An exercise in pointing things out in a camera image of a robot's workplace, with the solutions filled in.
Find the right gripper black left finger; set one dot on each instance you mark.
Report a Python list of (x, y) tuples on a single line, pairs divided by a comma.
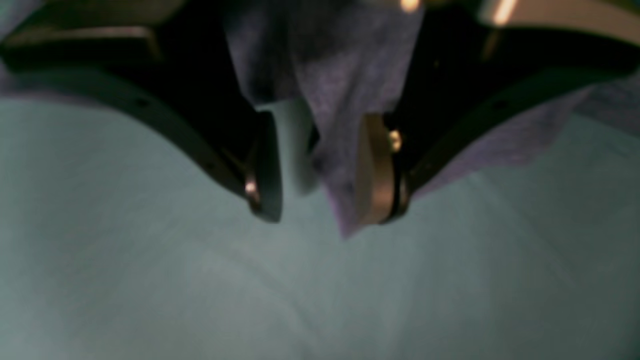
[(165, 63)]

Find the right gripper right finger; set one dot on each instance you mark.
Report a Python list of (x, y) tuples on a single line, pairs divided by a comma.
[(475, 64)]

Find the teal table cloth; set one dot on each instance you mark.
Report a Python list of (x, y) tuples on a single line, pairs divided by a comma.
[(115, 247)]

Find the blue-grey heathered T-shirt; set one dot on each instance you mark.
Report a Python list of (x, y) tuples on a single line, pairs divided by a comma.
[(349, 58)]

